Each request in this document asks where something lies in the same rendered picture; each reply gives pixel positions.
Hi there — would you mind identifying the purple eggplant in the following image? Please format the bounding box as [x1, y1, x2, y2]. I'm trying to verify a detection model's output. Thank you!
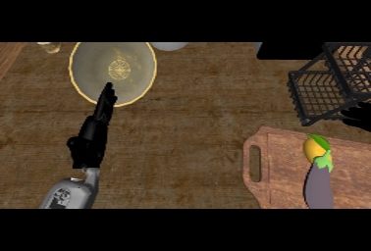
[303, 150, 336, 210]

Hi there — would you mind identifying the white rounded bowl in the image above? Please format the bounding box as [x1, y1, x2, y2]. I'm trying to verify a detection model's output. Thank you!
[148, 42, 190, 52]

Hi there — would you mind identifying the pale glass jar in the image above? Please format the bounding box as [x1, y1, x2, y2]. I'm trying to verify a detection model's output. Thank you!
[37, 42, 64, 54]

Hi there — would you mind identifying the brown wooden cutting board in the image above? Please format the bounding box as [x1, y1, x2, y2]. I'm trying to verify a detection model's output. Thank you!
[241, 125, 371, 210]

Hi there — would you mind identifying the gold-rimmed grey plate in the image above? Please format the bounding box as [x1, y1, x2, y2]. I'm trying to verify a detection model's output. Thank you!
[68, 42, 159, 108]

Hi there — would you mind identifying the black appliance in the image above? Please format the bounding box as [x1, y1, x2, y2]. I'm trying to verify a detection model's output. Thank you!
[253, 42, 339, 61]

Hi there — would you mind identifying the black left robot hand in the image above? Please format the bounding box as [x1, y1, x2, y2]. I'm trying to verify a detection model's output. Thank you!
[65, 81, 119, 170]

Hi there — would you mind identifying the black tiered wire basket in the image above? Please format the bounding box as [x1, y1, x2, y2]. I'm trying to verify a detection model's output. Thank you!
[287, 42, 371, 127]

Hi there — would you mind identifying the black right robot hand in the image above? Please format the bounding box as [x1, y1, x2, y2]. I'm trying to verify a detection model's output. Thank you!
[339, 101, 371, 132]

